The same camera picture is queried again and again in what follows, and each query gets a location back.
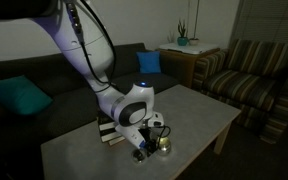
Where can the wooden side table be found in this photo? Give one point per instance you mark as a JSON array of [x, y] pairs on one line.
[[181, 65]]

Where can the small silver jar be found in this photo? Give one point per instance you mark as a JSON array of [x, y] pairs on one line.
[[164, 146]]

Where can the blue throw pillow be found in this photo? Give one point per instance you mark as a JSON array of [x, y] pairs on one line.
[[149, 62]]

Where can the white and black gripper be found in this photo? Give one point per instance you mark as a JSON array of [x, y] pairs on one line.
[[138, 137]]

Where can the black book with orange spine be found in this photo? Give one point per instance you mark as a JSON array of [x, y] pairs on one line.
[[105, 122]]

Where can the teal throw pillow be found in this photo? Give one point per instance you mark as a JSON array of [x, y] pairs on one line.
[[21, 96]]

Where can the teal plant pot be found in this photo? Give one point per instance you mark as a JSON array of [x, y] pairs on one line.
[[182, 41]]

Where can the striped armchair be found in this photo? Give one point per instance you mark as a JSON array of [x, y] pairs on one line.
[[253, 77]]

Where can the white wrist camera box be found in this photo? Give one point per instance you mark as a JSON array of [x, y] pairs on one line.
[[156, 120]]

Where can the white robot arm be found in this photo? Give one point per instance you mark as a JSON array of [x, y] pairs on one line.
[[82, 38]]

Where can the lower stacked book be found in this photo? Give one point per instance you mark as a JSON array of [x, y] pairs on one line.
[[110, 136]]

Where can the small white plant pot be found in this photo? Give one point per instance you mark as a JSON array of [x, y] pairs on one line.
[[193, 41]]

